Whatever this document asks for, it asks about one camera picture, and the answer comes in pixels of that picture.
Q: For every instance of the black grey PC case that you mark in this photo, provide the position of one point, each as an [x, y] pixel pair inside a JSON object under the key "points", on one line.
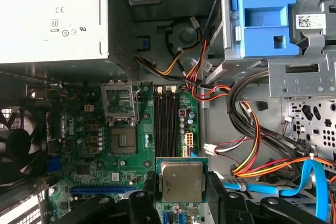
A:
{"points": [[218, 124]]}

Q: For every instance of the metal socket cover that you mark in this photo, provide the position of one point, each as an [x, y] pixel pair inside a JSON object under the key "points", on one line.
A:
{"points": [[105, 103]]}

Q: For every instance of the grey metal drive cage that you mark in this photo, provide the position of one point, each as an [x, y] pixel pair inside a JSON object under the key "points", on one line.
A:
{"points": [[296, 77]]}

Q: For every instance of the grey power supply unit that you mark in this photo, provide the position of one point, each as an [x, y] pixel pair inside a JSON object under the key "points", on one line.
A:
{"points": [[52, 24]]}

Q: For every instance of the perforated metal disk bay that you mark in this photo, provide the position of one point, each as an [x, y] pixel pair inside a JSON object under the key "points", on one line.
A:
{"points": [[291, 103]]}

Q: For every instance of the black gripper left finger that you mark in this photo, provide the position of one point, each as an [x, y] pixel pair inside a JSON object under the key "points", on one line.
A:
{"points": [[141, 208]]}

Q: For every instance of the black case fan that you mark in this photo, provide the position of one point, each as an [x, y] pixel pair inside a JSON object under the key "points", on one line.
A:
{"points": [[18, 142]]}

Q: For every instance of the green motherboard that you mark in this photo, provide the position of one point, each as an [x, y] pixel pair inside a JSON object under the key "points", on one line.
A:
{"points": [[118, 163]]}

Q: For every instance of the blue expansion slot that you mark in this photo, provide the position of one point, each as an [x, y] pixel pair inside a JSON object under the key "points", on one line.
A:
{"points": [[105, 190]]}

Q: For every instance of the silver green CPU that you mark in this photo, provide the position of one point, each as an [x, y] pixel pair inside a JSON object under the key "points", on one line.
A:
{"points": [[181, 182]]}

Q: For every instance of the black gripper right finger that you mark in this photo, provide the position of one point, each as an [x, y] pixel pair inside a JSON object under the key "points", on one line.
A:
{"points": [[233, 208]]}

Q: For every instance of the CPU socket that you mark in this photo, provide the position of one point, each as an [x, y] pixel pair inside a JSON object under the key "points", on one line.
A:
{"points": [[123, 141]]}

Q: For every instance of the black RAM slot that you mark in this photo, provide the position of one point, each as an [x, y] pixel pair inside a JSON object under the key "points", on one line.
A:
{"points": [[157, 124], [169, 124], [176, 124], [163, 124]]}

